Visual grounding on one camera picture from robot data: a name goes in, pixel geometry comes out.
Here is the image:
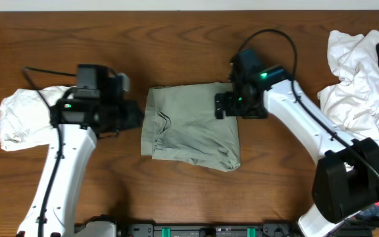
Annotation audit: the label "khaki green shorts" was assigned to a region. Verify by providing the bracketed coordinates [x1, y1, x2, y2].
[141, 82, 241, 172]

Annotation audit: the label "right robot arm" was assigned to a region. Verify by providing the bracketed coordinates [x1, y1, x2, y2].
[215, 49, 379, 236]

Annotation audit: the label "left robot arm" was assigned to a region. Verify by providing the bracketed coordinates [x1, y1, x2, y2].
[16, 64, 144, 237]

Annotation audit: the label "folded white cloth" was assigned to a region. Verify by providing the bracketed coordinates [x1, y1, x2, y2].
[0, 86, 68, 151]

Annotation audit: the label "crumpled white shirt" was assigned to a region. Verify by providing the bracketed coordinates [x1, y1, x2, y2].
[317, 30, 379, 144]

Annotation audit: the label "black mounting rail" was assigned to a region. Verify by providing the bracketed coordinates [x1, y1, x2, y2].
[74, 215, 373, 237]

